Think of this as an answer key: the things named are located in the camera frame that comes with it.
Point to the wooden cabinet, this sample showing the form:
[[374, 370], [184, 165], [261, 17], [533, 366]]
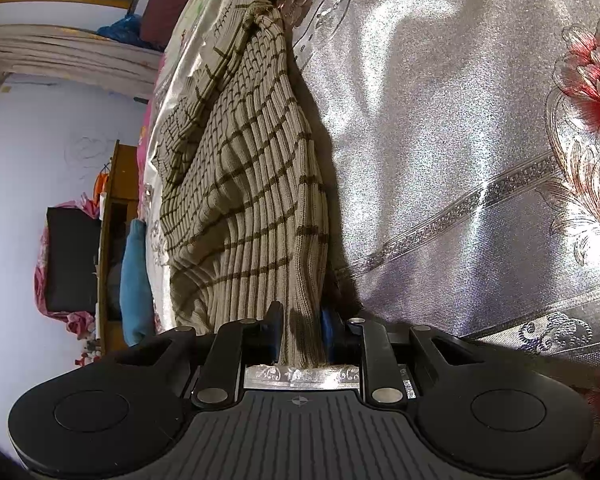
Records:
[[111, 240]]

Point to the pink floral bed sheet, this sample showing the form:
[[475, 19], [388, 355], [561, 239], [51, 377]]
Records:
[[147, 125]]

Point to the black television with pink cloth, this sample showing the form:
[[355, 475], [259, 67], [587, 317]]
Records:
[[40, 280]]

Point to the beige curtain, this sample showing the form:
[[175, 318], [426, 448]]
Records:
[[65, 62]]

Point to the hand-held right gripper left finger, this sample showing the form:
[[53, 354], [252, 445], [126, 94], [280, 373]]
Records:
[[275, 334]]

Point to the maroon pillow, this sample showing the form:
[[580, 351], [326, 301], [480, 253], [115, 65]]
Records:
[[167, 0]]

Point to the blue plastic bag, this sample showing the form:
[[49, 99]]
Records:
[[125, 30]]

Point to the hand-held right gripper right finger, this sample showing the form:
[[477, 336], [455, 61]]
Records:
[[331, 334]]

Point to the silver floral bedspread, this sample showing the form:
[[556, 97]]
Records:
[[455, 160]]

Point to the blue folded blanket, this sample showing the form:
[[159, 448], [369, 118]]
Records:
[[136, 285]]

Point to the beige striped knit sweater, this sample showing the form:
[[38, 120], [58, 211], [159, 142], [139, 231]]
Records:
[[250, 200]]

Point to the orange item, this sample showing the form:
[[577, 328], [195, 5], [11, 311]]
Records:
[[101, 187]]

